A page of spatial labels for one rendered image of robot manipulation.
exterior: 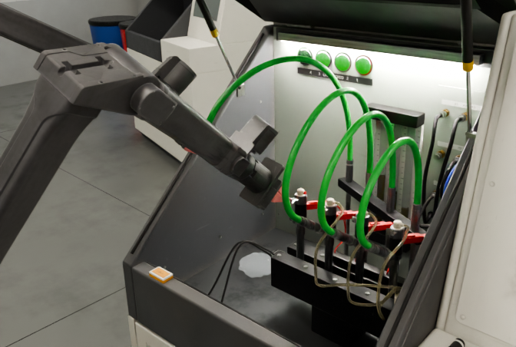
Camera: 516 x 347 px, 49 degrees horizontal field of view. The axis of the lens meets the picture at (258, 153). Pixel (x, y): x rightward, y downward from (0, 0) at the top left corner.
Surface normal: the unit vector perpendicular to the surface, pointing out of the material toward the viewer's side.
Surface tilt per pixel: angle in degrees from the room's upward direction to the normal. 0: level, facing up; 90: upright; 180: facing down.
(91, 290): 0
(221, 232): 90
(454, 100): 90
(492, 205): 76
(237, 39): 90
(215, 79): 90
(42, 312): 0
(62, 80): 67
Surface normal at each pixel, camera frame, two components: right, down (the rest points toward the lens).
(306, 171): -0.66, 0.29
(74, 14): 0.72, 0.24
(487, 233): -0.65, 0.05
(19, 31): 0.35, 0.20
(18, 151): -0.41, -0.05
